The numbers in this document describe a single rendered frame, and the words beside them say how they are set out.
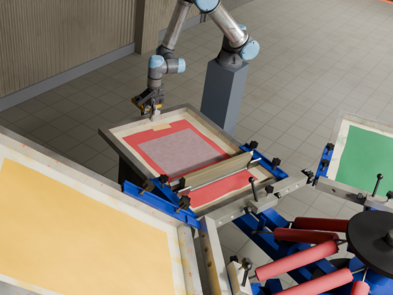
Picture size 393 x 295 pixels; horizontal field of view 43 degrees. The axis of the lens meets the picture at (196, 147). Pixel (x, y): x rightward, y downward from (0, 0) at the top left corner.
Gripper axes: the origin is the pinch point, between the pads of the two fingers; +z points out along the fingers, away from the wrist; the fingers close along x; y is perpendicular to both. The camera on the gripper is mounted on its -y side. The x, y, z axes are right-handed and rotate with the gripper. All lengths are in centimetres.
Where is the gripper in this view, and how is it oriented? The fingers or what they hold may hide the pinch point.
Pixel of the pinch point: (147, 117)
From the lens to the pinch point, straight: 270.1
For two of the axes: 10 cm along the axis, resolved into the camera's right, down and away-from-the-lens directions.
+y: 7.8, -2.7, 5.6
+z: -1.3, 8.1, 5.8
